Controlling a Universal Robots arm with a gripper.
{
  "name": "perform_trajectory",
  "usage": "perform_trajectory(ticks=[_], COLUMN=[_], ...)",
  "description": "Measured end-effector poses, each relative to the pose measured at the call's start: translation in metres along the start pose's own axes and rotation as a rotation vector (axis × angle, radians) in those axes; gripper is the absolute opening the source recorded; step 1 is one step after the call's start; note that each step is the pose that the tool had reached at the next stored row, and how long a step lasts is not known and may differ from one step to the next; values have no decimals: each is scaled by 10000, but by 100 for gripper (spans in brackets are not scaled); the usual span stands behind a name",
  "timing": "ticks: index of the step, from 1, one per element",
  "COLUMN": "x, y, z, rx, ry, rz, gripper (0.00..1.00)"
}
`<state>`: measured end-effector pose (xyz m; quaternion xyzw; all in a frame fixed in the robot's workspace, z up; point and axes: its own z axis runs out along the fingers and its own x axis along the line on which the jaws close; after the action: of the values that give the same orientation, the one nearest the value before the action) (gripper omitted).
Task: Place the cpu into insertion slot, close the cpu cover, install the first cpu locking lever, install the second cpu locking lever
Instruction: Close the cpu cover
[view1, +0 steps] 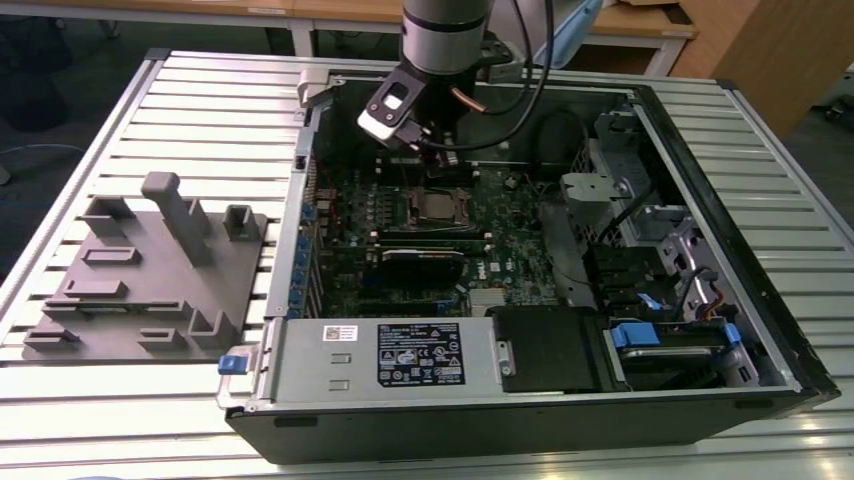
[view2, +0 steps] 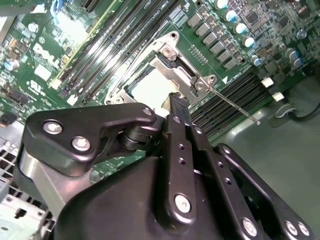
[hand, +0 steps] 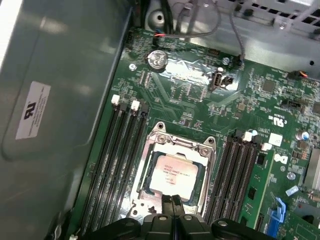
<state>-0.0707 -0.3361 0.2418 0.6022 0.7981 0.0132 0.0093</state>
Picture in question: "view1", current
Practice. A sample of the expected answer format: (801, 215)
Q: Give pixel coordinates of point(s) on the hard disk in blue carrier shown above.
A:
(634, 334)

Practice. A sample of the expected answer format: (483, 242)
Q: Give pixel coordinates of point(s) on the black PC case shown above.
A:
(467, 440)

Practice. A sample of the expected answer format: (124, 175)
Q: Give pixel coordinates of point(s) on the green motherboard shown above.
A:
(527, 250)

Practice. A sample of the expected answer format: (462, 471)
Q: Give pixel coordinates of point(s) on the wooden desk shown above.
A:
(167, 6)
(640, 27)

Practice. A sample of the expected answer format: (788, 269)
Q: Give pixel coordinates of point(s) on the CPU socket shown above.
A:
(436, 225)

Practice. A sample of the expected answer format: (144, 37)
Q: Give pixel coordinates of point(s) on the grey parts rack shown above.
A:
(153, 300)

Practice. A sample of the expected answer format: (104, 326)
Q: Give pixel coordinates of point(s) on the green RAM stick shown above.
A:
(434, 242)

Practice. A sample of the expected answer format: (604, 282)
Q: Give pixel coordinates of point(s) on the silver chipset heat sink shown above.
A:
(488, 301)

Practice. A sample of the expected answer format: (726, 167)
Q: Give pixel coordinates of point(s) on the wooden cabinet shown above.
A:
(767, 50)

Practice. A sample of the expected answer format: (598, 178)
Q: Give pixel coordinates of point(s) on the black graphics card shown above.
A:
(427, 267)

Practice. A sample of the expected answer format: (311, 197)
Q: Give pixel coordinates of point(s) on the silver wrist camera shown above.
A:
(390, 115)

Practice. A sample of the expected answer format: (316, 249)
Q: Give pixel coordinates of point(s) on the silver metal drive bracket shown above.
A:
(587, 192)

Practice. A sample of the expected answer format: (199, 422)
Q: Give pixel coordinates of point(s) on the silver power supply unit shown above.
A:
(313, 365)

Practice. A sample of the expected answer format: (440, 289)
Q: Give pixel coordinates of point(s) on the silver CPU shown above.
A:
(443, 205)

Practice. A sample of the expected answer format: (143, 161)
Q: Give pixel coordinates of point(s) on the blue plastic latch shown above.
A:
(232, 365)

